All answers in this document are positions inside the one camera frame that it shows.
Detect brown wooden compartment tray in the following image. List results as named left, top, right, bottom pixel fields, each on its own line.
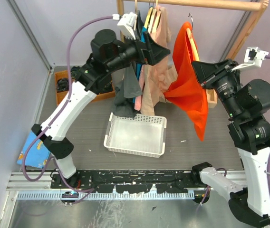
left=55, top=70, right=115, bottom=105

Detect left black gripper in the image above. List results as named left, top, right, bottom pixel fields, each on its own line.
left=108, top=30, right=172, bottom=73

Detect rolled black sock left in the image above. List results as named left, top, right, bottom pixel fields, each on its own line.
left=57, top=78, right=69, bottom=93

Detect wooden hanger blue shirt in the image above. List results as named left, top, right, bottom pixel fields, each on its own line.
left=144, top=2, right=154, bottom=30

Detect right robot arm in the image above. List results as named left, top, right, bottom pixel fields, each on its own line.
left=191, top=59, right=270, bottom=228

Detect white plastic basket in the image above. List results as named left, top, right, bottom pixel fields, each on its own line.
left=104, top=113, right=167, bottom=158

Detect wooden hanger with metal hook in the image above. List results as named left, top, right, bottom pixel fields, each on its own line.
left=186, top=13, right=200, bottom=61

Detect grey t shirt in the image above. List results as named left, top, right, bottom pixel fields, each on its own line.
left=111, top=11, right=144, bottom=118

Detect wooden clothes rack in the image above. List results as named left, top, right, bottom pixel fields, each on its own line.
left=116, top=0, right=270, bottom=109

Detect blue patterned cloth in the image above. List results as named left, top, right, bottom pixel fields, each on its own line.
left=17, top=132, right=50, bottom=169

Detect orange t shirt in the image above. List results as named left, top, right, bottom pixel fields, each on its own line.
left=164, top=21, right=209, bottom=141

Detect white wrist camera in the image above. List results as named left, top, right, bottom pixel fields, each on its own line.
left=112, top=12, right=137, bottom=40
left=232, top=47, right=269, bottom=71

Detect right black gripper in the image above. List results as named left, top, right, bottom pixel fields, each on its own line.
left=191, top=57, right=243, bottom=119

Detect wooden hanger grey shirt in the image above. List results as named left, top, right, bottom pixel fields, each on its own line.
left=134, top=0, right=139, bottom=32

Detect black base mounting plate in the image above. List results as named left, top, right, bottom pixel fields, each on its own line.
left=66, top=170, right=207, bottom=194

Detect blue t shirt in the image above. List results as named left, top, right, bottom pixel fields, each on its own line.
left=135, top=26, right=147, bottom=80

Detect beige t shirt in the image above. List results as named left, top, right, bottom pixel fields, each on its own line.
left=140, top=5, right=177, bottom=115

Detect pink t shirt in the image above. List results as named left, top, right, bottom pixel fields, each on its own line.
left=134, top=65, right=148, bottom=111

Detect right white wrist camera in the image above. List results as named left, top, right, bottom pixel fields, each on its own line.
left=232, top=47, right=269, bottom=71

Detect rolled dark sock top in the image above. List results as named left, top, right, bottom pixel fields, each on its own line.
left=70, top=66, right=80, bottom=79

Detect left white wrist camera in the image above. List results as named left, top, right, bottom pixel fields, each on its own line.
left=112, top=12, right=137, bottom=40

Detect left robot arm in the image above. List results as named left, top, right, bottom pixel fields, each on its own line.
left=31, top=29, right=170, bottom=188

